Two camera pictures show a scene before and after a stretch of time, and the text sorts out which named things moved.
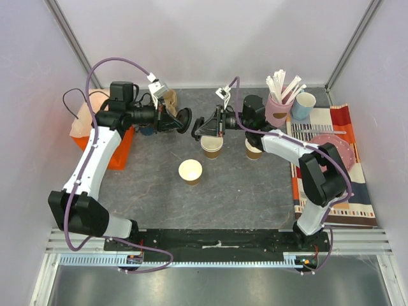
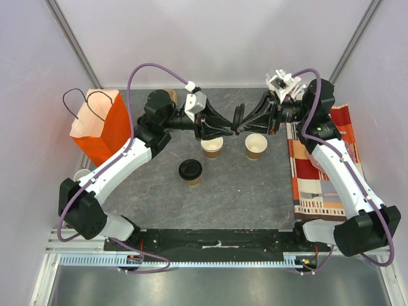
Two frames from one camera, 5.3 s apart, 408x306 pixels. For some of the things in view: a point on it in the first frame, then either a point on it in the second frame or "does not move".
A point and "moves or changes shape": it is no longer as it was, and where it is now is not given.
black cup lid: [184, 116] moves or changes shape
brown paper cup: [252, 152] does not move
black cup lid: [198, 122] moves or changes shape
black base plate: [218, 242] does not move
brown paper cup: [211, 145] does not move
